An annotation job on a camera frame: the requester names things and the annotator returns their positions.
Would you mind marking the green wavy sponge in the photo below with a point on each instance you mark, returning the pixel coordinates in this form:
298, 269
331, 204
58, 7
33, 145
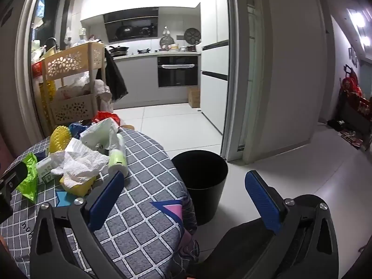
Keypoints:
117, 159

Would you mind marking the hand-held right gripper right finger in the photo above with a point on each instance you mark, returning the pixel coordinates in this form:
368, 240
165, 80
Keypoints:
261, 200

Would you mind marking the yellow plastic scrubber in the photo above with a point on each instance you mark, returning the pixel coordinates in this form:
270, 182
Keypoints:
59, 139

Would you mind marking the white plastic wrapper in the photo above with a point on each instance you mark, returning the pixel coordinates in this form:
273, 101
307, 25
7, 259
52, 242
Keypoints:
98, 133

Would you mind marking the white plastic bag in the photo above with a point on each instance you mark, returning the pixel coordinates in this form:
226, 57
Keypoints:
87, 85

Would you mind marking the yellow sponge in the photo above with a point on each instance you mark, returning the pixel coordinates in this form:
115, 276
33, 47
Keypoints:
78, 189

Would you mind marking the small white carton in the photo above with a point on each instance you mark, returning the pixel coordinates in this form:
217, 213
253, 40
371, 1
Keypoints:
45, 170

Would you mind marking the blue plastic bag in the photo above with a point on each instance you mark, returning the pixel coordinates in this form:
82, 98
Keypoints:
77, 129

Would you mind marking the white sliding door frame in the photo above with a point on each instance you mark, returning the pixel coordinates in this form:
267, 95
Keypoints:
244, 78

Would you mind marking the red fabric pile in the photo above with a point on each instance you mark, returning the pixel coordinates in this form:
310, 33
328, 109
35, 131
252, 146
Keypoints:
351, 88

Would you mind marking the red plastic bag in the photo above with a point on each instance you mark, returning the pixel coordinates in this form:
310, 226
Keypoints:
107, 116

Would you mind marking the black hanging bag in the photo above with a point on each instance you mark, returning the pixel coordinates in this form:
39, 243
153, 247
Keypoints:
114, 81

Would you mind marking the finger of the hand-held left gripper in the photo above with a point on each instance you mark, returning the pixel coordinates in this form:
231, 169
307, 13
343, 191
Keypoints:
10, 184

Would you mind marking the cardboard box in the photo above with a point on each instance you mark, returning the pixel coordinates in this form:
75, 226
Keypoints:
194, 97

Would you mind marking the yellow net bag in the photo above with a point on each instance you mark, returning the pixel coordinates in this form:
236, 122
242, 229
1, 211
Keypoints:
47, 93

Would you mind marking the black range hood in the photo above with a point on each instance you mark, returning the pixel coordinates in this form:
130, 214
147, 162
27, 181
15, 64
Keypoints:
130, 26

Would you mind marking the white paper towel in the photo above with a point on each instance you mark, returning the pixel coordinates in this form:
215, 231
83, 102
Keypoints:
84, 165

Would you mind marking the white refrigerator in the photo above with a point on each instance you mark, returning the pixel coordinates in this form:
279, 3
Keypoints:
213, 93

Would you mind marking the black trash bin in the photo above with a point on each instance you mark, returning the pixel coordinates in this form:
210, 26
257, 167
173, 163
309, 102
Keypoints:
203, 203

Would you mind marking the white printed paper card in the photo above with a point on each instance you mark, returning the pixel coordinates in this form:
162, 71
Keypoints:
74, 145

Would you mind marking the beige plastic storage rack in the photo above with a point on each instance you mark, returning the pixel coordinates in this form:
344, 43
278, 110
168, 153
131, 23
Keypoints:
72, 58

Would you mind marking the black built-in oven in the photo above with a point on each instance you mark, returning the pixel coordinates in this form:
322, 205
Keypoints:
177, 75

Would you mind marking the white kitchen cabinet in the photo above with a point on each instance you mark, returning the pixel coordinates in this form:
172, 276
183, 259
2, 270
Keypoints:
139, 78

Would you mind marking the green foil packet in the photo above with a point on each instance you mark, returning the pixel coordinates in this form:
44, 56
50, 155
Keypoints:
29, 180

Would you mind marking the round patterned tray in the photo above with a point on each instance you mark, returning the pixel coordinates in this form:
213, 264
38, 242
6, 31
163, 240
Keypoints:
192, 35

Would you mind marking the black wok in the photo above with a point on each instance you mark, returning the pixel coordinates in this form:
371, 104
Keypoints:
118, 50

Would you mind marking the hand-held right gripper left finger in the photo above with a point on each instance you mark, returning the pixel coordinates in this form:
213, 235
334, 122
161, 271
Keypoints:
106, 197

